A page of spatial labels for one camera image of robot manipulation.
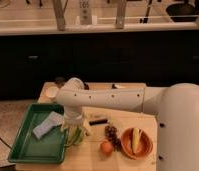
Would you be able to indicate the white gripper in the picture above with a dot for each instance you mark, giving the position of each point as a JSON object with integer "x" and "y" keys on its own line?
{"x": 73, "y": 116}

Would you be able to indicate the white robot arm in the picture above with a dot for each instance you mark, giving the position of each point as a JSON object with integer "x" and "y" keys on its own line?
{"x": 176, "y": 109}

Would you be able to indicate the white small cup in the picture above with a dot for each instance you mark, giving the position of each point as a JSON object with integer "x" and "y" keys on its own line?
{"x": 51, "y": 92}

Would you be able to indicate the blue grey sponge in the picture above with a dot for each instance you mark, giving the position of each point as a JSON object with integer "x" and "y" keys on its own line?
{"x": 54, "y": 119}

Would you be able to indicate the dark red bowl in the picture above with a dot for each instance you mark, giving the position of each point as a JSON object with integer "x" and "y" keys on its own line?
{"x": 86, "y": 86}

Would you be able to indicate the purple grape bunch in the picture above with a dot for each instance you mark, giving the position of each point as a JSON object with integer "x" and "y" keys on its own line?
{"x": 112, "y": 137}

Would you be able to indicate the green plastic tray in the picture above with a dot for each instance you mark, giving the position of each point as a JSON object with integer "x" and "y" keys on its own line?
{"x": 28, "y": 149}

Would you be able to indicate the orange fruit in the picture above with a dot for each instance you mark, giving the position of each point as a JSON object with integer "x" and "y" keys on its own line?
{"x": 106, "y": 148}

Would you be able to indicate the black white small object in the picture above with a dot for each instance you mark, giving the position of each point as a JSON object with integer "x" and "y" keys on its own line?
{"x": 115, "y": 86}

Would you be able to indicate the orange bowl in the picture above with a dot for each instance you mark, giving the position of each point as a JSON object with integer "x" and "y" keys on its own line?
{"x": 144, "y": 149}

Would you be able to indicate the black handled knife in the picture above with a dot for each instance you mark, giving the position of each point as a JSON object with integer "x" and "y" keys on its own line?
{"x": 97, "y": 119}

